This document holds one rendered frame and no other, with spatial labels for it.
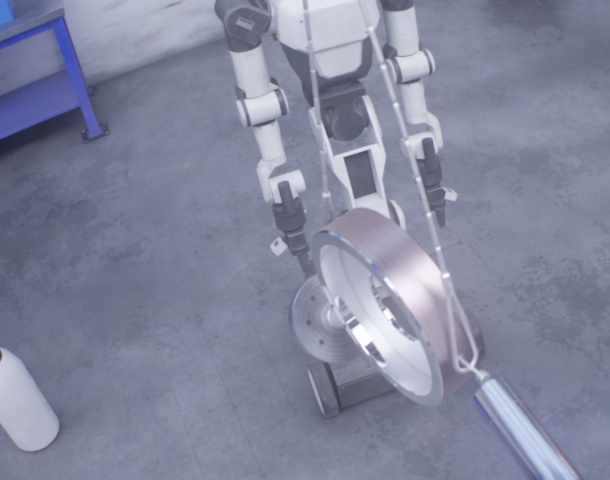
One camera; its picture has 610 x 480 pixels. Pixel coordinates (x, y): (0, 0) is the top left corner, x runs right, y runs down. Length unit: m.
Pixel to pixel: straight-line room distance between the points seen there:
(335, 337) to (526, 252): 1.59
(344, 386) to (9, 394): 1.14
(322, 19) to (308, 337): 0.80
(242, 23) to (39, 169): 2.70
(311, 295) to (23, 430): 1.47
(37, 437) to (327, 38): 1.74
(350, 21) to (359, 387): 1.17
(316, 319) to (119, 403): 1.39
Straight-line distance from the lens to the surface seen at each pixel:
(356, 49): 2.01
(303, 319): 1.60
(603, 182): 3.49
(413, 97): 2.20
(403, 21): 2.09
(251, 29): 1.95
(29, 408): 2.71
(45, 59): 5.11
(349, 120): 2.13
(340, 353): 1.62
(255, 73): 2.02
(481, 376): 1.20
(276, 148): 2.12
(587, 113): 3.99
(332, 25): 1.95
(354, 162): 2.19
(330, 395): 2.44
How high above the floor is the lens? 2.06
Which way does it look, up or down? 40 degrees down
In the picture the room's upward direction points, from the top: 14 degrees counter-clockwise
